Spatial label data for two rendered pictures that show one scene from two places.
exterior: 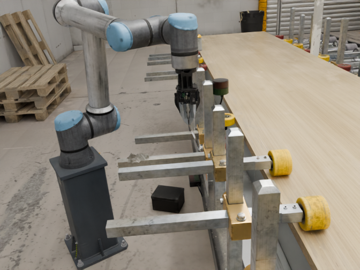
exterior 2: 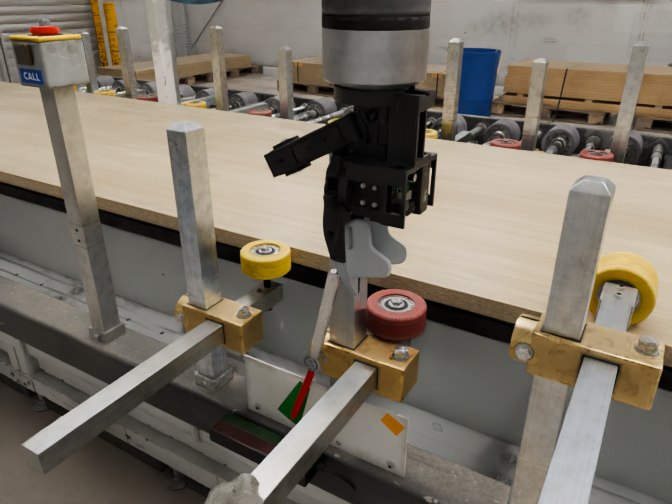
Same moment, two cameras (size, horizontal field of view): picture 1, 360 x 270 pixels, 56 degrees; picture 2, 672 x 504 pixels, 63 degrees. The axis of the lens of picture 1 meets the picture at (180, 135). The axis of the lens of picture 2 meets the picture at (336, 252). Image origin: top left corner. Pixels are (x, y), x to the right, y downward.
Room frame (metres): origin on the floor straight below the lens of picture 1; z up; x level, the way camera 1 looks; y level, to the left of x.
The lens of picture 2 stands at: (0.89, 0.41, 1.28)
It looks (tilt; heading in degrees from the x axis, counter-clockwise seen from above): 25 degrees down; 302
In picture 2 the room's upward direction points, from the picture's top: straight up
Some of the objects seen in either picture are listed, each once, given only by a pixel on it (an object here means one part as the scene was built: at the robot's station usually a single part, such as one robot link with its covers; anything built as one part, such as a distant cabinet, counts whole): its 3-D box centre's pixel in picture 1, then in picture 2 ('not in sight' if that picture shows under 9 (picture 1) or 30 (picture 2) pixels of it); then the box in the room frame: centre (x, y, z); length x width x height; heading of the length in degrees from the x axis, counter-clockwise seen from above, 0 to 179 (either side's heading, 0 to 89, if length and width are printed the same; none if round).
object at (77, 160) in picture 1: (75, 152); not in sight; (1.67, 0.58, 0.65); 0.19 x 0.19 x 0.10
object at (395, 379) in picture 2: (211, 154); (364, 358); (1.17, -0.12, 0.85); 0.14 x 0.06 x 0.05; 1
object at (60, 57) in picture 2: (194, 43); (51, 62); (1.70, -0.10, 1.18); 0.07 x 0.07 x 0.08; 1
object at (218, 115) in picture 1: (219, 175); (550, 392); (0.94, -0.12, 0.89); 0.04 x 0.04 x 0.48; 1
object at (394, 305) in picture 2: not in sight; (394, 336); (1.15, -0.17, 0.85); 0.08 x 0.08 x 0.11
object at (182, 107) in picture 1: (184, 114); (364, 262); (1.12, -0.02, 1.04); 0.06 x 0.03 x 0.09; 1
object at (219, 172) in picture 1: (219, 163); (582, 354); (0.92, -0.12, 0.95); 0.14 x 0.06 x 0.05; 1
